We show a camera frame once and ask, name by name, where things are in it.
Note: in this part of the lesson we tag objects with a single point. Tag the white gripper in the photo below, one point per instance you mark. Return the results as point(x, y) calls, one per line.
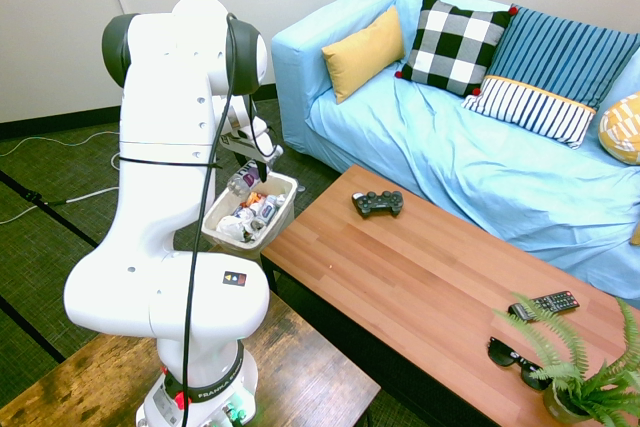
point(265, 144)

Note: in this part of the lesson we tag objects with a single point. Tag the clear plastic bottle purple label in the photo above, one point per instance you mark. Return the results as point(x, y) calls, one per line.
point(244, 178)

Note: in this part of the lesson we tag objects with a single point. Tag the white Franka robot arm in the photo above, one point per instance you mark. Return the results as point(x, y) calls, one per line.
point(165, 147)

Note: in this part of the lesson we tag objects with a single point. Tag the orange wrapper trash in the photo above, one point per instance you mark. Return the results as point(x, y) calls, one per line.
point(253, 198)

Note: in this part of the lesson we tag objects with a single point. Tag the discarded bottle blue label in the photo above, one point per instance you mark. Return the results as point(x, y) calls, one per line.
point(269, 206)

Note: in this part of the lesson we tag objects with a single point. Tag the crumpled white paper trash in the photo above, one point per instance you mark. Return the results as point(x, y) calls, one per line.
point(232, 225)

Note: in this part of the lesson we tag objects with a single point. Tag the grey trash bin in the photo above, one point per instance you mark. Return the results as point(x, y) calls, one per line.
point(276, 233)

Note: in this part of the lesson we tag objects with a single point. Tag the black Sony game controller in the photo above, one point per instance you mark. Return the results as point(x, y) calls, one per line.
point(377, 203)

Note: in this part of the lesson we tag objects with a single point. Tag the plain yellow pillow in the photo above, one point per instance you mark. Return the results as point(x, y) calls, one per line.
point(362, 54)

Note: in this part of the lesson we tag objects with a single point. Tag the light blue sofa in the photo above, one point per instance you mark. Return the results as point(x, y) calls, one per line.
point(450, 157)

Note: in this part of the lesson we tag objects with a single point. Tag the black white checkered pillow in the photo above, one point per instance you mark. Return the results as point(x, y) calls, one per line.
point(457, 44)

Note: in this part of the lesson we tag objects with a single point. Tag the white navy striped pillow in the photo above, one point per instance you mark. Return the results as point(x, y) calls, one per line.
point(535, 109)

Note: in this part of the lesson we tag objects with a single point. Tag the black sunglasses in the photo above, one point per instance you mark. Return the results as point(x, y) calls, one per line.
point(505, 353)

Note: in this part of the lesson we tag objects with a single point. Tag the black TV remote control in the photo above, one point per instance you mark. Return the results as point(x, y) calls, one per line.
point(550, 303)

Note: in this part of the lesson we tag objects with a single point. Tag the blue striped pillow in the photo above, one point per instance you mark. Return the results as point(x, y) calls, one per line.
point(560, 54)

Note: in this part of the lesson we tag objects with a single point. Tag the green fern plant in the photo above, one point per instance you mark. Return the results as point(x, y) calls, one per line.
point(565, 332)

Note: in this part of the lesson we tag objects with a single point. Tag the yellow white patterned pillow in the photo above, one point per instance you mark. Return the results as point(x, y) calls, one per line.
point(622, 129)

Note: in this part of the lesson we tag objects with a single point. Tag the green plant pot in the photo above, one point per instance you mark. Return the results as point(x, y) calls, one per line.
point(557, 404)

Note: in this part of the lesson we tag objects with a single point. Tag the black wall baseboard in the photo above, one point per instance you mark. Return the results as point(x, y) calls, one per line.
point(60, 123)

